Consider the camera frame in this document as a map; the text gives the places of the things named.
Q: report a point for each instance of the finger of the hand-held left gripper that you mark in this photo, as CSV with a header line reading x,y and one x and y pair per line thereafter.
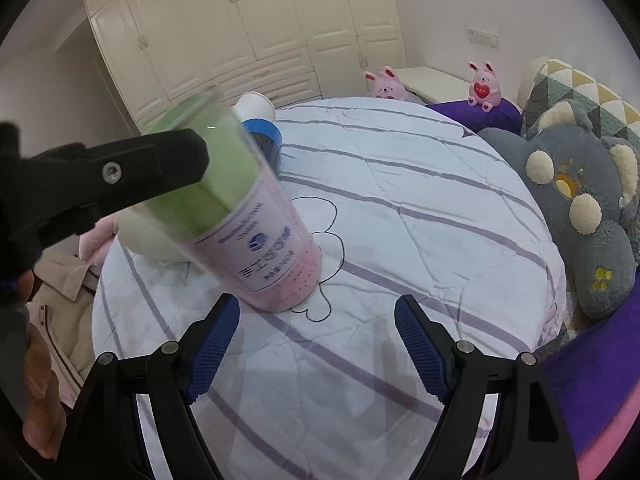
x,y
265,135
150,167

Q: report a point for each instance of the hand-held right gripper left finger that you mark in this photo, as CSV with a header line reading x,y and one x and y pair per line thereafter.
x,y
212,352

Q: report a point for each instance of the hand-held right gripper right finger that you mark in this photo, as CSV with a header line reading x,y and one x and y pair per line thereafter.
x,y
420,352

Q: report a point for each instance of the clear green and pink cup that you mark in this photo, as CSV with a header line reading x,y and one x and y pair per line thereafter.
x,y
260,240

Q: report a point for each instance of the white paper cup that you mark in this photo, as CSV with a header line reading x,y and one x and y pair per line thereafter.
x,y
252,106

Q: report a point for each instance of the person's left hand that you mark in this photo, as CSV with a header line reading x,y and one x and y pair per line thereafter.
x,y
42,400

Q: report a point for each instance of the cream and pink plush toy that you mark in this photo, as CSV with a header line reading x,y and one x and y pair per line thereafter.
x,y
145,236

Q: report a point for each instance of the cream wardrobe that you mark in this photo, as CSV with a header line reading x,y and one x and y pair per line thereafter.
x,y
225,35

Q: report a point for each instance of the beige jacket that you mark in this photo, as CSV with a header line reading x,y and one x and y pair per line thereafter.
x,y
60,310

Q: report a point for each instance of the white striped blanket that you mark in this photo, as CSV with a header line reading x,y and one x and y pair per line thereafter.
x,y
400,200

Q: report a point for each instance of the white bedside table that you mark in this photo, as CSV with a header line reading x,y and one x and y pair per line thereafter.
x,y
430,80

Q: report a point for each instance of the round purple bed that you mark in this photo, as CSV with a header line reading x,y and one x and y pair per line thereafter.
x,y
600,385

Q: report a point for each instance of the grey plush toy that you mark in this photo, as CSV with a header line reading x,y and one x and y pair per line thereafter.
x,y
550,195

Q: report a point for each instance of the pink bunny plush with heart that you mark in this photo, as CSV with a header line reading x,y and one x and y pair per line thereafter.
x,y
482,86

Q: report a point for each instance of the cream headboard cushion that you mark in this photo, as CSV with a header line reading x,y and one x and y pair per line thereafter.
x,y
530,77

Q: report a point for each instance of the triangle patterned pillow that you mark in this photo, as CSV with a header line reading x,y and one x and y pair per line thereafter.
x,y
575,85

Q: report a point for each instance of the white wall switches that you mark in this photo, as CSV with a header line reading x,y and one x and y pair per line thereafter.
x,y
482,36

